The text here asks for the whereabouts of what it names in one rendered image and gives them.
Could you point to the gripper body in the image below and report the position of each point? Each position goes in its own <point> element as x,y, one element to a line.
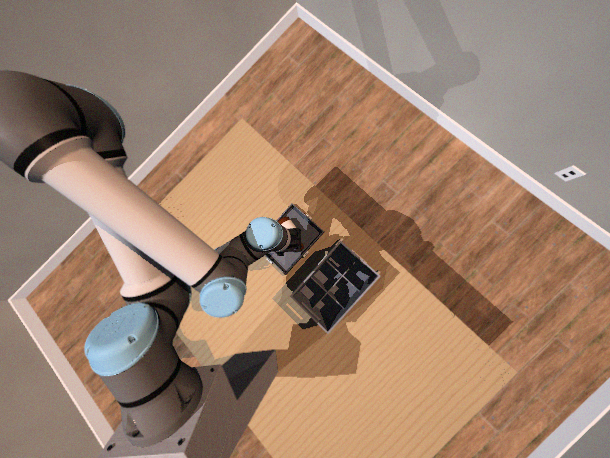
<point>296,238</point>

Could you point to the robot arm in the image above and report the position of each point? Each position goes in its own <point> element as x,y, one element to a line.
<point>132,349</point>

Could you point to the dark brown bottle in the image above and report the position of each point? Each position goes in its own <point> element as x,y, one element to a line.
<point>287,223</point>

